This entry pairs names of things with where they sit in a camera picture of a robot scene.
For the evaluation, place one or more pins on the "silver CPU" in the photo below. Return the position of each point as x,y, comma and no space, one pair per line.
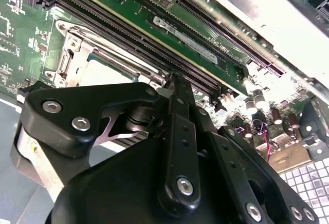
108,75

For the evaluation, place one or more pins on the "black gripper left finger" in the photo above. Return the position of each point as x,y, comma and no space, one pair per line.
181,157

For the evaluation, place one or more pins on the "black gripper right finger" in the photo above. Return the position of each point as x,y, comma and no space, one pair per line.
246,183

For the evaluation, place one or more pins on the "metal locking lever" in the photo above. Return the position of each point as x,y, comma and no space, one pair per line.
115,62

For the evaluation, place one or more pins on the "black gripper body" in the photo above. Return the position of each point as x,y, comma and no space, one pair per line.
115,195

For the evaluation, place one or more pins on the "metal socket cover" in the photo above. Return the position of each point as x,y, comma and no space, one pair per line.
76,54

